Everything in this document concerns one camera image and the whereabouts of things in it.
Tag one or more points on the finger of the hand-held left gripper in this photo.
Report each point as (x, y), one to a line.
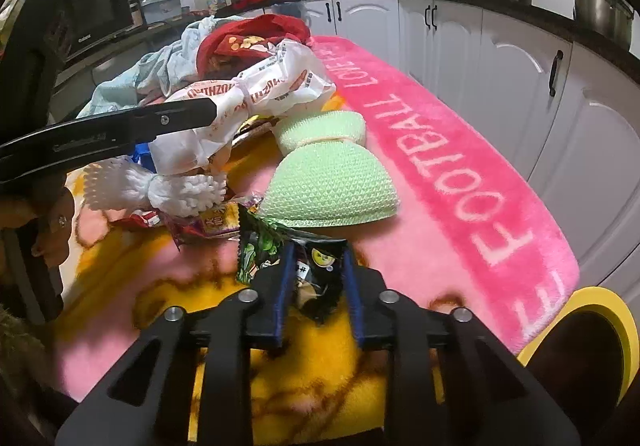
(180, 118)

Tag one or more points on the large steel pot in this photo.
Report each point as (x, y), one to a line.
(597, 10)

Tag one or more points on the person's left hand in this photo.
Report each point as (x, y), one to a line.
(50, 238)

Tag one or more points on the green foam fruit net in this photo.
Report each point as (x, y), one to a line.
(325, 186)

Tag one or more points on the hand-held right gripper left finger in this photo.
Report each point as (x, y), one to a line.
(281, 306)

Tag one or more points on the red plush printed pouch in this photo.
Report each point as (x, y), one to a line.
(260, 28)

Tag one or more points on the pink printed blanket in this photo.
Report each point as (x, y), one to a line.
(450, 186)

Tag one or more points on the blue plastic wrapper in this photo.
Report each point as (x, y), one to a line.
(142, 158)

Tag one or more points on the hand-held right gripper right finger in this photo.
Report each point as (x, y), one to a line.
(356, 311)

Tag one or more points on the yellow trash bin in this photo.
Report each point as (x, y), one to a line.
(575, 311)

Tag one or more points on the white kitchen cabinets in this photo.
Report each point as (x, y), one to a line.
(500, 75)

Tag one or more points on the purple yellow cracker packet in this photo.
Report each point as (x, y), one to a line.
(210, 226)

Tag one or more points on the light blue printed cloth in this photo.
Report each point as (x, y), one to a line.
(160, 65)

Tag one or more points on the white printed plastic bag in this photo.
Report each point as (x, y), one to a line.
(280, 85)

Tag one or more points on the black microwave oven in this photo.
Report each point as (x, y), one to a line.
(95, 10)

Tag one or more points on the black cartoon snack packet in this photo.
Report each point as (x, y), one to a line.
(320, 258)

